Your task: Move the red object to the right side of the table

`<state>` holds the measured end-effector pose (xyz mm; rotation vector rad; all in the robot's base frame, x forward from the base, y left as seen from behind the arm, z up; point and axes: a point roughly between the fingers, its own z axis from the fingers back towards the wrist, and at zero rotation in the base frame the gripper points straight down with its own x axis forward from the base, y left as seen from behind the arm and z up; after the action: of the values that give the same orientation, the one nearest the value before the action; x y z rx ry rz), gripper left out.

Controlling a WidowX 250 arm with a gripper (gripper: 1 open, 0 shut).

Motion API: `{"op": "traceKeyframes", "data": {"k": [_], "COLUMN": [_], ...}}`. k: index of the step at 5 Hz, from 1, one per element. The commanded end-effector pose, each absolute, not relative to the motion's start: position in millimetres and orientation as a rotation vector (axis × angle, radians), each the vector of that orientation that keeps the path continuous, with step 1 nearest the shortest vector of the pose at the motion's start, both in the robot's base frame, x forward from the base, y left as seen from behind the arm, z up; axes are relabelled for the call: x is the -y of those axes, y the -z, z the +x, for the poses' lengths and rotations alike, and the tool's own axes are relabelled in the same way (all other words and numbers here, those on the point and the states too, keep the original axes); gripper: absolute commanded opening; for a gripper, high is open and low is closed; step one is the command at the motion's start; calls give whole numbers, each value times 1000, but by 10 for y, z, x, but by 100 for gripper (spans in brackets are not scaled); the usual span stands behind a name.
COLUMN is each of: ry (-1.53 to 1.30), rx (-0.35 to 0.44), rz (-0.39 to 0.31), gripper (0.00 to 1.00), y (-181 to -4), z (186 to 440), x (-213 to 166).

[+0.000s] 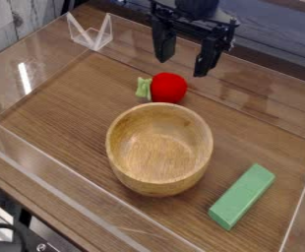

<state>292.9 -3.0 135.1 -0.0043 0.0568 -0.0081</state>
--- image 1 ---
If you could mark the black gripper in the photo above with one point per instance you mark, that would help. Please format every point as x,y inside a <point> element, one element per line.
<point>199,19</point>

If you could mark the red plush tomato green stem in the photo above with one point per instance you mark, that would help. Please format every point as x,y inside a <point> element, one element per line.
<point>165,87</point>

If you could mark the wooden bowl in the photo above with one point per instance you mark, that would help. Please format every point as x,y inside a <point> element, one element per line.
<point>159,147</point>

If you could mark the green rectangular block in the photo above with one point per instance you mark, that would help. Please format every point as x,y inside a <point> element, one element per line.
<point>241,196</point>

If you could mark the clear acrylic corner bracket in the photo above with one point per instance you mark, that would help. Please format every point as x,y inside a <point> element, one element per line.
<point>91,38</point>

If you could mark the clear acrylic tray wall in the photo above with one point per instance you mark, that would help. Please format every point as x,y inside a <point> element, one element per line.
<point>62,94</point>

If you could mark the black metal table frame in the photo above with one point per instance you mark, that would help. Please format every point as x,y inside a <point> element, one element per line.
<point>24,233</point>

